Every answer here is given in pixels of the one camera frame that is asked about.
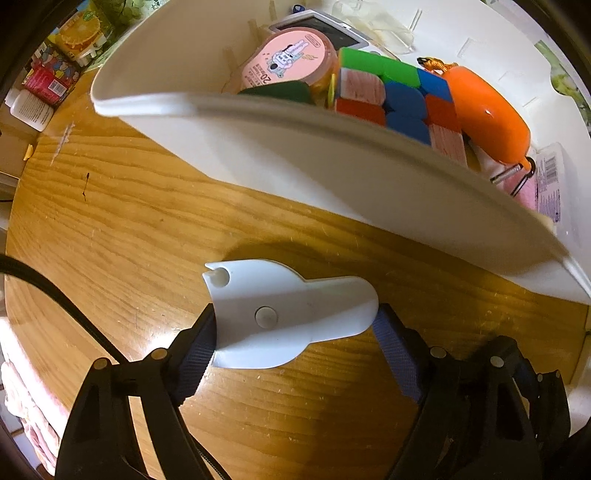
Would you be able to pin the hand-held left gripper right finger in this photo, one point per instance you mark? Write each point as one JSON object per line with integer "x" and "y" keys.
{"x": 397, "y": 355}

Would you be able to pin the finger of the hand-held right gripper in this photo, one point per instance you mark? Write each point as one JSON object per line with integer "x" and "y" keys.
{"x": 549, "y": 406}

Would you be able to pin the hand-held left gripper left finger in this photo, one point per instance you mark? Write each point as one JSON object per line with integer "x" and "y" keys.
{"x": 198, "y": 357}

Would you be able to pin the white plastic storage bin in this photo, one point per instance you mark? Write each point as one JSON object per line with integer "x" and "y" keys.
{"x": 323, "y": 175}

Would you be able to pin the black carabiner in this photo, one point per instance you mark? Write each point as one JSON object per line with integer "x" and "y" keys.
{"x": 524, "y": 177}

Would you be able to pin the orange silicone case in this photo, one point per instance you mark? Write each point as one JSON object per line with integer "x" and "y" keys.
{"x": 485, "y": 115}

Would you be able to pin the multicolour puzzle cube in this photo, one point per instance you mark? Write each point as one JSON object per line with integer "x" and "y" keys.
{"x": 397, "y": 97}

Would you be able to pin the orange braided charm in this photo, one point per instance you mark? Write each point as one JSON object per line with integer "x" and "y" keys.
{"x": 431, "y": 64}

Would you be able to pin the pink label clear tape dispenser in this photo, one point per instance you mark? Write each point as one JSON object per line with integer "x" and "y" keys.
{"x": 281, "y": 55}

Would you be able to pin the small clear bead box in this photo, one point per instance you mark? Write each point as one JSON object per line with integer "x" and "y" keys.
{"x": 383, "y": 27}

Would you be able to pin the white instant camera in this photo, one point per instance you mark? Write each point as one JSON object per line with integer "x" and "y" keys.
{"x": 318, "y": 27}

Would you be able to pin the pink fleece garment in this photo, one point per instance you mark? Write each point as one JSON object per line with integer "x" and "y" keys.
{"x": 27, "y": 415}

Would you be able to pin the small orange paper scrap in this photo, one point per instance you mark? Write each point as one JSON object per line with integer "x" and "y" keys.
{"x": 28, "y": 151}

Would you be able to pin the white plastic bottle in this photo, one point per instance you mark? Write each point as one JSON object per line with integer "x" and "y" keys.
{"x": 30, "y": 108}

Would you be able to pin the pink printed pack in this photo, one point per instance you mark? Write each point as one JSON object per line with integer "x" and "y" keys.
{"x": 51, "y": 74}

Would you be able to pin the orange fruit print carton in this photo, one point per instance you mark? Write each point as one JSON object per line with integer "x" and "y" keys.
{"x": 83, "y": 34}

